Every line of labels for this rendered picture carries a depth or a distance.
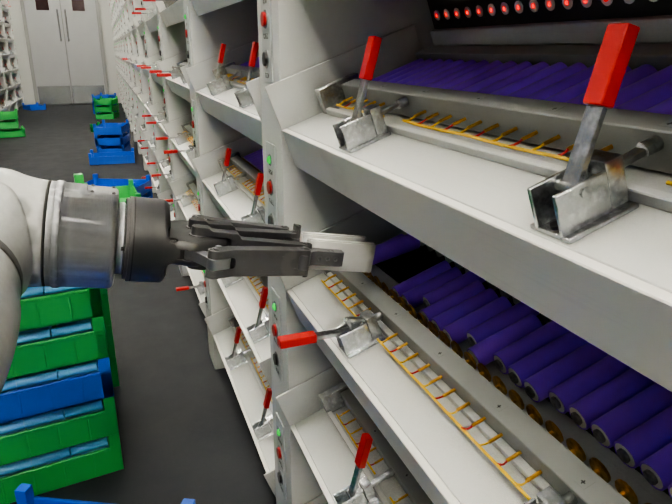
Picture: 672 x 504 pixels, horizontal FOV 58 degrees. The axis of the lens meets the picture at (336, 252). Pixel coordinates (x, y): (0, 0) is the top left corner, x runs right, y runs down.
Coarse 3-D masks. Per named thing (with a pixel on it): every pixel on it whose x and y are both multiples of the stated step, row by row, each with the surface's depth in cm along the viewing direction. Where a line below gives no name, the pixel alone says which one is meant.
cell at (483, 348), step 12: (516, 324) 50; (528, 324) 49; (540, 324) 49; (492, 336) 49; (504, 336) 49; (516, 336) 49; (468, 348) 49; (480, 348) 49; (492, 348) 48; (480, 360) 48; (492, 360) 49
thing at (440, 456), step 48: (384, 240) 76; (288, 288) 74; (336, 288) 70; (384, 336) 58; (384, 384) 52; (432, 384) 50; (384, 432) 52; (432, 432) 45; (480, 432) 43; (576, 432) 41; (432, 480) 41; (480, 480) 40; (624, 480) 36
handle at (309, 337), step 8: (344, 320) 57; (344, 328) 57; (352, 328) 57; (280, 336) 56; (288, 336) 56; (296, 336) 56; (304, 336) 56; (312, 336) 56; (320, 336) 56; (328, 336) 56; (336, 336) 57; (280, 344) 55; (288, 344) 55; (296, 344) 55; (304, 344) 56
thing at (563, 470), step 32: (352, 288) 65; (384, 320) 58; (416, 320) 54; (416, 352) 52; (448, 352) 49; (448, 384) 48; (480, 384) 44; (480, 416) 44; (512, 416) 41; (480, 448) 41; (544, 448) 37; (512, 480) 38; (576, 480) 35
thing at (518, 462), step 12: (372, 312) 61; (384, 324) 59; (396, 336) 56; (408, 348) 54; (420, 360) 52; (432, 372) 50; (444, 384) 48; (456, 396) 47; (468, 408) 45; (492, 432) 42; (504, 444) 41; (528, 468) 39; (540, 480) 38
